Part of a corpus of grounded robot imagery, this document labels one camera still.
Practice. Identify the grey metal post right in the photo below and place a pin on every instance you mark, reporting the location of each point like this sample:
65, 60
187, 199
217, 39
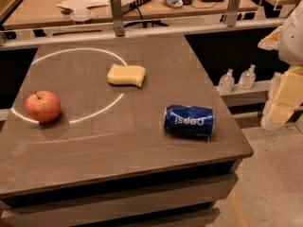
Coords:
232, 12

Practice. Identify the clear sanitizer bottle right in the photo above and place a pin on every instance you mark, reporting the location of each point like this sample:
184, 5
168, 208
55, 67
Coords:
248, 77

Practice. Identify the clear sanitizer bottle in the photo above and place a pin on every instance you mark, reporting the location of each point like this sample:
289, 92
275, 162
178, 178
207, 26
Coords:
248, 77
226, 82

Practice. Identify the wooden drawer cabinet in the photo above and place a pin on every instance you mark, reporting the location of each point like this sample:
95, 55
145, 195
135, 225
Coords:
186, 204

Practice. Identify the clear sanitizer bottle left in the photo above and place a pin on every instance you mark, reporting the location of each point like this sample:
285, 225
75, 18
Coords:
226, 82

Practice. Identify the blue pepsi can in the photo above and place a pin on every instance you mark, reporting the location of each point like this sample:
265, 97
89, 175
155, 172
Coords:
189, 120

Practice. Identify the red apple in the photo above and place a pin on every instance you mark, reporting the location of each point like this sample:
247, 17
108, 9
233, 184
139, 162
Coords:
43, 106

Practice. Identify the clear round lid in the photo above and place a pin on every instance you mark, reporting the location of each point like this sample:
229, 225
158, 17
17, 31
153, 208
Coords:
81, 15

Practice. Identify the yellow sponge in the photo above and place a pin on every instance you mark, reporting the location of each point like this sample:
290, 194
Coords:
126, 75

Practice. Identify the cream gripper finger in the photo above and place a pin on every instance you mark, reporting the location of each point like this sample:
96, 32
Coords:
275, 116
290, 90

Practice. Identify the grey metal post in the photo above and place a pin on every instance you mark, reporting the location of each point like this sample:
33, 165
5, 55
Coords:
232, 12
117, 15

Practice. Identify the grey metal post left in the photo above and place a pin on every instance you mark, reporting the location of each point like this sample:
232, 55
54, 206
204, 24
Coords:
117, 15

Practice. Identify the white paper sheets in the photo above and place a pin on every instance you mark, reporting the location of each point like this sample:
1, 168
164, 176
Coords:
84, 4

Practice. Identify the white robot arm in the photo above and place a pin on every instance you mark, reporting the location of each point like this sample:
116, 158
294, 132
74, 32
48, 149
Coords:
287, 40

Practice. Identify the blue white packet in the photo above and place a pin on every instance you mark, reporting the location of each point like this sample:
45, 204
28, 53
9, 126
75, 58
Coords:
174, 3

